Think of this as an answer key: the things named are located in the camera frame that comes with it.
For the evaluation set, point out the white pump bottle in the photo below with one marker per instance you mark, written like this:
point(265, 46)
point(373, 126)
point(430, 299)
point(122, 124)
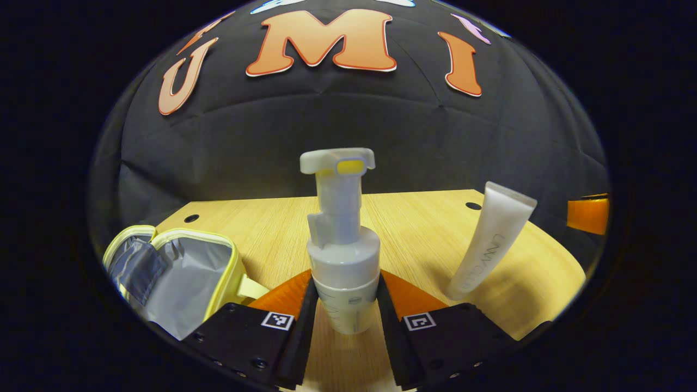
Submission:
point(343, 256)

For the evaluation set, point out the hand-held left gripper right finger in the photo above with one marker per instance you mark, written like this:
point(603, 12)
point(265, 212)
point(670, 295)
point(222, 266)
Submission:
point(395, 343)

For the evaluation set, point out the cream yellow suitcase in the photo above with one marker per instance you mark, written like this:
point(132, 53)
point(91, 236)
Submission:
point(185, 277)

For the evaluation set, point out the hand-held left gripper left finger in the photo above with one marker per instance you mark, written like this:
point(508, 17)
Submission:
point(302, 337)

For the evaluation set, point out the black backdrop cloth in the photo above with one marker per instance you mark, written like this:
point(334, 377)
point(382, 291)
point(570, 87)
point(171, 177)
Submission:
point(337, 125)

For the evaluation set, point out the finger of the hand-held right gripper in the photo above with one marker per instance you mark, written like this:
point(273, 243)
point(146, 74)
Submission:
point(588, 215)

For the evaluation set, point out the white squeeze tube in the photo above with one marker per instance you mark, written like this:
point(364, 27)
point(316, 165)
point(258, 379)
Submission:
point(490, 245)

